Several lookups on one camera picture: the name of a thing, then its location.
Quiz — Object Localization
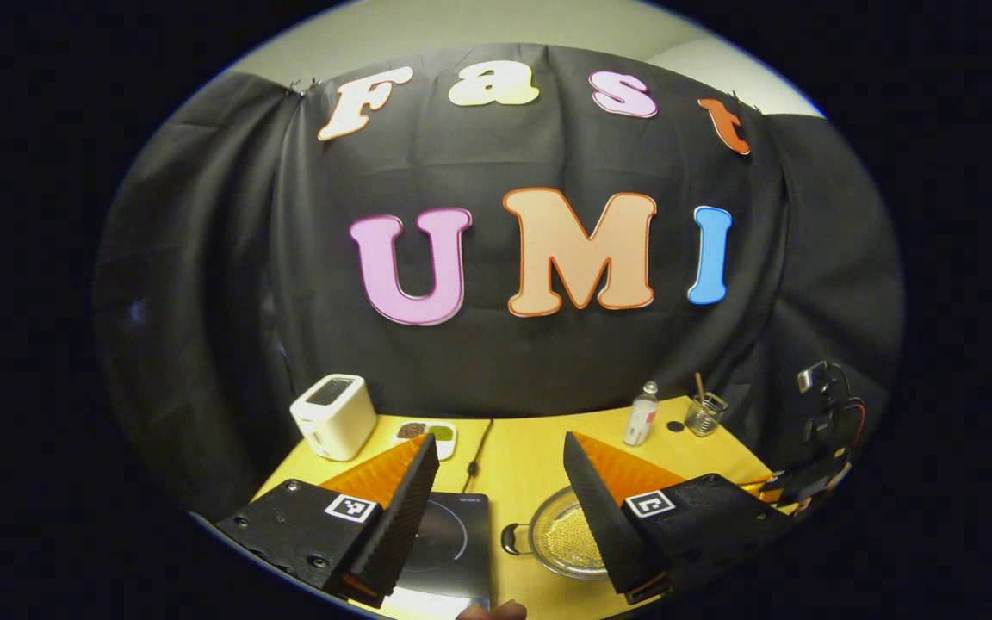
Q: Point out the black backdrop cloth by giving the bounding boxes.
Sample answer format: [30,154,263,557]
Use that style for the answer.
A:
[93,43,906,518]

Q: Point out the clear glass holder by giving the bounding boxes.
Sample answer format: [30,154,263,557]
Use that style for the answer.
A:
[685,392,728,437]

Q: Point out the black induction cooktop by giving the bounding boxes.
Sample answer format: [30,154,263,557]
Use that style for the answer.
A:
[380,491,493,614]

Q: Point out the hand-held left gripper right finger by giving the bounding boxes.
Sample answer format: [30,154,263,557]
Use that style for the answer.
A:
[562,431,794,605]

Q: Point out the white toaster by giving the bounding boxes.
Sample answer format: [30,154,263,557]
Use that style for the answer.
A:
[289,374,378,462]

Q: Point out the steel pot with black handle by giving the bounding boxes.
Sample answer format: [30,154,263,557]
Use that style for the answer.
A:
[500,485,613,580]

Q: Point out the pile of pale yellow beans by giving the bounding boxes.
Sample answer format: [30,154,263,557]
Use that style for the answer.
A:
[543,504,609,576]

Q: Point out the black power cable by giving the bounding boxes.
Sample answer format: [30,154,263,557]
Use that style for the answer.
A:
[460,419,494,494]

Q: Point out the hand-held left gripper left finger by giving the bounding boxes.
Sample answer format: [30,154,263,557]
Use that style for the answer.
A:
[214,432,441,609]

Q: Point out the white divided dish with beans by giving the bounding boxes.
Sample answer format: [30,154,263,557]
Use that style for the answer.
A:
[393,419,458,462]

